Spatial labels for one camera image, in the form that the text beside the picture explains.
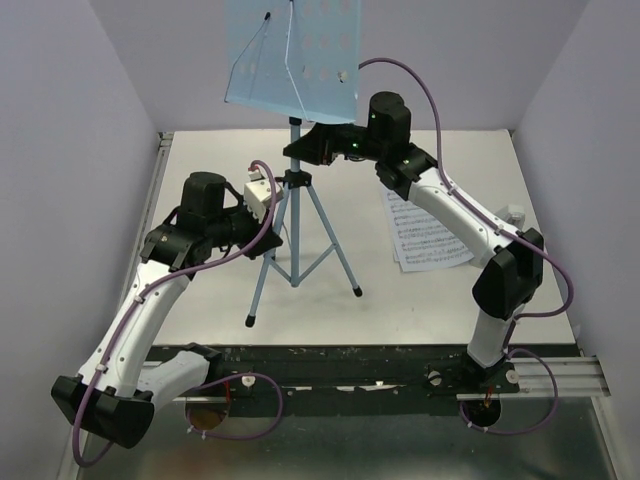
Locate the light blue music stand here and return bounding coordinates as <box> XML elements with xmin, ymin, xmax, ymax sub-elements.
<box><xmin>224</xmin><ymin>1</ymin><xmax>363</xmax><ymax>328</ymax></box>

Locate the grey metronome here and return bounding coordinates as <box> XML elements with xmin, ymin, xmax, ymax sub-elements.
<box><xmin>495</xmin><ymin>204</ymin><xmax>526</xmax><ymax>230</ymax></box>

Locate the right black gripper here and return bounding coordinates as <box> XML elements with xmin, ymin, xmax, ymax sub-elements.
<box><xmin>281</xmin><ymin>108</ymin><xmax>383</xmax><ymax>168</ymax></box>

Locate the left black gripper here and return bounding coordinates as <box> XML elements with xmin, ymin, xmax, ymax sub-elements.
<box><xmin>208</xmin><ymin>196</ymin><xmax>285</xmax><ymax>261</ymax></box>

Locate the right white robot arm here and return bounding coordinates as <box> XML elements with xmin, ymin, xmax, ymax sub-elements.
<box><xmin>283</xmin><ymin>91</ymin><xmax>544</xmax><ymax>392</ymax></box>

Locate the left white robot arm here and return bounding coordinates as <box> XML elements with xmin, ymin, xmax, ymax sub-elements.
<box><xmin>51</xmin><ymin>161</ymin><xmax>282</xmax><ymax>448</ymax></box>

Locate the aluminium frame rail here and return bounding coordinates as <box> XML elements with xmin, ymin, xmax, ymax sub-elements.
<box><xmin>454</xmin><ymin>357</ymin><xmax>610</xmax><ymax>400</ymax></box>

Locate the sheet music page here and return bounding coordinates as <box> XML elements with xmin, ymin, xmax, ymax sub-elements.
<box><xmin>381</xmin><ymin>188</ymin><xmax>405</xmax><ymax>205</ymax></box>
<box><xmin>382</xmin><ymin>198</ymin><xmax>473</xmax><ymax>273</ymax></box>

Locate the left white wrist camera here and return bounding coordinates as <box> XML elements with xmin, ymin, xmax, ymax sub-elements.
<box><xmin>243</xmin><ymin>168</ymin><xmax>281</xmax><ymax>224</ymax></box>

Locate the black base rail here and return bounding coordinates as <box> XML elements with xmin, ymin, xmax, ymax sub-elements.
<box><xmin>149</xmin><ymin>342</ymin><xmax>531</xmax><ymax>419</ymax></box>

